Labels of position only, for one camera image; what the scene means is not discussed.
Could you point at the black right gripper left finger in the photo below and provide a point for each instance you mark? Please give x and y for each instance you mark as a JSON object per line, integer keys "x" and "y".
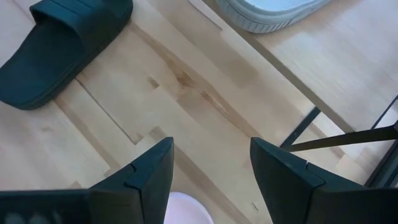
{"x": 146, "y": 186}

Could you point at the black slide sandal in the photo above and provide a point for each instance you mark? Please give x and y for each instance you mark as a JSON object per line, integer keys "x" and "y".
{"x": 53, "y": 53}

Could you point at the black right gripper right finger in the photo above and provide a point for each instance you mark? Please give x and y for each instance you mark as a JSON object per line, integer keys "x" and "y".
{"x": 286, "y": 186}

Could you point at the wooden shelf with black frame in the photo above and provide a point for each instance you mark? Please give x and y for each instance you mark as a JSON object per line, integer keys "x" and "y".
{"x": 326, "y": 62}

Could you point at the pink slide sandal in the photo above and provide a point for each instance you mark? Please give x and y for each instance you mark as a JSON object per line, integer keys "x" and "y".
{"x": 186, "y": 210}

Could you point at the grey slide sandal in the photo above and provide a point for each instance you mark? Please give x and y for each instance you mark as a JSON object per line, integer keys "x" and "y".
{"x": 267, "y": 15}

